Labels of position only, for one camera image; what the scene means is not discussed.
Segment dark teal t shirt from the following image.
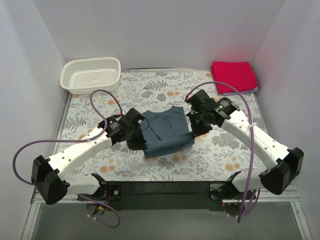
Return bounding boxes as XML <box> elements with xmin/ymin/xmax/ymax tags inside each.
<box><xmin>141</xmin><ymin>106</ymin><xmax>195</xmax><ymax>159</ymax></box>

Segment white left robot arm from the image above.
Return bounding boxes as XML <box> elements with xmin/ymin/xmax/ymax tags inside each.
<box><xmin>31</xmin><ymin>108</ymin><xmax>147</xmax><ymax>205</ymax></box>

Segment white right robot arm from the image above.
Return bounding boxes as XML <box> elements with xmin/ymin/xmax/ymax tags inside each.
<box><xmin>185</xmin><ymin>89</ymin><xmax>304</xmax><ymax>197</ymax></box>

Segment floral patterned table mat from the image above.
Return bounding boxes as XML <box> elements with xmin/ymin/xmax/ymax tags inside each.
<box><xmin>60</xmin><ymin>71</ymin><xmax>264</xmax><ymax>181</ymax></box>

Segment folded red t shirt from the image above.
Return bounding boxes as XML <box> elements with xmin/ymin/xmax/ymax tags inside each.
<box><xmin>210</xmin><ymin>61</ymin><xmax>258</xmax><ymax>94</ymax></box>

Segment folded lavender t shirt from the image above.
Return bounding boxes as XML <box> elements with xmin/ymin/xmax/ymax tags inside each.
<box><xmin>222</xmin><ymin>86</ymin><xmax>259</xmax><ymax>97</ymax></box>

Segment white perforated plastic basket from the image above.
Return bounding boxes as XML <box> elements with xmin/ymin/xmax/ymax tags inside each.
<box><xmin>59</xmin><ymin>57</ymin><xmax>121</xmax><ymax>95</ymax></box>

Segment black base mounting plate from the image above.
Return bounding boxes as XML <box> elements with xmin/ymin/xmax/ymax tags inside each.
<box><xmin>84</xmin><ymin>181</ymin><xmax>243</xmax><ymax>211</ymax></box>

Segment aluminium frame rail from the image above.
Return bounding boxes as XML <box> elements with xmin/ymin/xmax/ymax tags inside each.
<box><xmin>22</xmin><ymin>182</ymin><xmax>312</xmax><ymax>240</ymax></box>

